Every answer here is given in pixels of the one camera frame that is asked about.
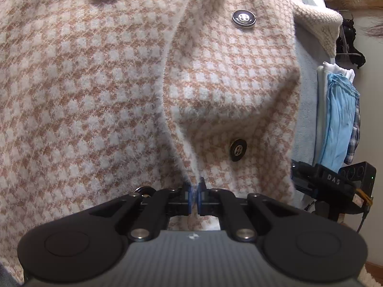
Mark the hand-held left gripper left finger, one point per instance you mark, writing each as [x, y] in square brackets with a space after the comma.
[188, 197]

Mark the blue plaid shirt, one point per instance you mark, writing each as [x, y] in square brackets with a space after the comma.
[354, 137]

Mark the light blue folded garment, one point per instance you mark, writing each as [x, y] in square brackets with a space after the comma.
[338, 119]

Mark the beige houndstooth knit cardigan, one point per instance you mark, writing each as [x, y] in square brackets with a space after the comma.
[89, 95]

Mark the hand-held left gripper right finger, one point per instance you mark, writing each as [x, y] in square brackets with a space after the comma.
[200, 197]

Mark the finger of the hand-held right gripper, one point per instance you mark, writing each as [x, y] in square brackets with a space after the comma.
[302, 173]

